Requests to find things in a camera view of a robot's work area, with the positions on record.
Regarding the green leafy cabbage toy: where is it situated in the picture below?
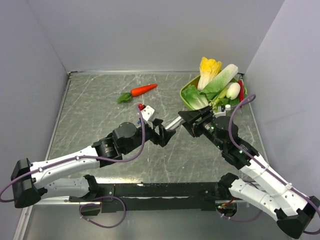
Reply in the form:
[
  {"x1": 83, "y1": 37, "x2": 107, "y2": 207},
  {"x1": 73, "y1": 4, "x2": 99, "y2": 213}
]
[{"x1": 181, "y1": 85, "x2": 209, "y2": 110}]

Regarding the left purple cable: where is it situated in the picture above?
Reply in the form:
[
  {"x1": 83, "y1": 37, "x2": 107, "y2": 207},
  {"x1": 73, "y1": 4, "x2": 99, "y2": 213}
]
[{"x1": 0, "y1": 103, "x2": 146, "y2": 229}]

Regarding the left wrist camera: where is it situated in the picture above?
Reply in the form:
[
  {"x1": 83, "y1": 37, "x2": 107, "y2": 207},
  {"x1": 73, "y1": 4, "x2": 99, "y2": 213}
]
[{"x1": 138, "y1": 103, "x2": 157, "y2": 128}]

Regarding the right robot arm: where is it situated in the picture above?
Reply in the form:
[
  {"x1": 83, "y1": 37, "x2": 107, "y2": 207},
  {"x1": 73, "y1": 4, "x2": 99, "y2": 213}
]
[{"x1": 178, "y1": 107, "x2": 320, "y2": 239}]

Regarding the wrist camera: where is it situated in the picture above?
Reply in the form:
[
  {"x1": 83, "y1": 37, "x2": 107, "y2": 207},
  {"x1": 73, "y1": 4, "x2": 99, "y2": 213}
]
[
  {"x1": 138, "y1": 103, "x2": 157, "y2": 128},
  {"x1": 214, "y1": 104, "x2": 233, "y2": 117}
]

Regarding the orange toy carrot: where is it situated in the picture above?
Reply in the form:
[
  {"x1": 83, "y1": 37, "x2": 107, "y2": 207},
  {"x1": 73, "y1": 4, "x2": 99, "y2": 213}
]
[{"x1": 117, "y1": 83, "x2": 158, "y2": 104}]

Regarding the red chili pepper toy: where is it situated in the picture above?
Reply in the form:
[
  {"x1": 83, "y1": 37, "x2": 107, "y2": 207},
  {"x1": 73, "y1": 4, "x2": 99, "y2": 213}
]
[{"x1": 237, "y1": 80, "x2": 245, "y2": 103}]

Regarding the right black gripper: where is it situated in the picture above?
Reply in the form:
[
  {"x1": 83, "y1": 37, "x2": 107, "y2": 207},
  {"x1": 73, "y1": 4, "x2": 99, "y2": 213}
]
[{"x1": 178, "y1": 104, "x2": 226, "y2": 150}]

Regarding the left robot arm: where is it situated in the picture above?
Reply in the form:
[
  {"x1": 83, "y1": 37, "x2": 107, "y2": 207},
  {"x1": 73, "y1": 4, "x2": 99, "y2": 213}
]
[{"x1": 11, "y1": 119, "x2": 179, "y2": 209}]

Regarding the white radish toy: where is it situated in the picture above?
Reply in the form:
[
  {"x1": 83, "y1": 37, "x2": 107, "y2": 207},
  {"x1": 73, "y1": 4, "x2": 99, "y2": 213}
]
[{"x1": 226, "y1": 82, "x2": 241, "y2": 100}]

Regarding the white remote control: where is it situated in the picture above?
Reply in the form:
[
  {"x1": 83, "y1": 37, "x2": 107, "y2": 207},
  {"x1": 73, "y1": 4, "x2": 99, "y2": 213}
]
[{"x1": 165, "y1": 116, "x2": 185, "y2": 131}]

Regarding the green plastic basket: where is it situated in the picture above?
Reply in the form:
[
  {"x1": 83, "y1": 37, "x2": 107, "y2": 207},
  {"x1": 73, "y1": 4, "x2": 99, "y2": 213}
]
[{"x1": 179, "y1": 74, "x2": 248, "y2": 112}]

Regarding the yellow napa cabbage toy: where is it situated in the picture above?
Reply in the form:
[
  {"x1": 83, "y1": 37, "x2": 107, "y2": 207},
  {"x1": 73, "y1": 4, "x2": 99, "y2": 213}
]
[{"x1": 197, "y1": 56, "x2": 223, "y2": 91}]

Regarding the green romaine lettuce toy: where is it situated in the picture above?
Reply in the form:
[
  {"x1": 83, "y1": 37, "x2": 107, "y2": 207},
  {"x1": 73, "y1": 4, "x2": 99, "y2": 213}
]
[{"x1": 201, "y1": 64, "x2": 239, "y2": 94}]

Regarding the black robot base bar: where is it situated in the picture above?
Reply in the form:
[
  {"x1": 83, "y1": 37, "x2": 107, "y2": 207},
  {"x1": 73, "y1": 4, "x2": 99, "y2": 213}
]
[{"x1": 69, "y1": 182, "x2": 233, "y2": 213}]

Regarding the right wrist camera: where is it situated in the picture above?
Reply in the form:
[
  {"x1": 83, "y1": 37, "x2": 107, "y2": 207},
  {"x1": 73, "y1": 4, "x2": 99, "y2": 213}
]
[{"x1": 214, "y1": 104, "x2": 233, "y2": 117}]

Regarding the green celery stalk toy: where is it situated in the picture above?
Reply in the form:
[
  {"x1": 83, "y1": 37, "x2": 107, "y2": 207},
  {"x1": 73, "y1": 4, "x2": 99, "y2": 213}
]
[{"x1": 209, "y1": 83, "x2": 231, "y2": 107}]

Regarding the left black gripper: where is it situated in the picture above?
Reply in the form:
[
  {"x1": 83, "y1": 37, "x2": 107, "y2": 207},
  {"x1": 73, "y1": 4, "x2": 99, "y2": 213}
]
[{"x1": 123, "y1": 117, "x2": 176, "y2": 154}]

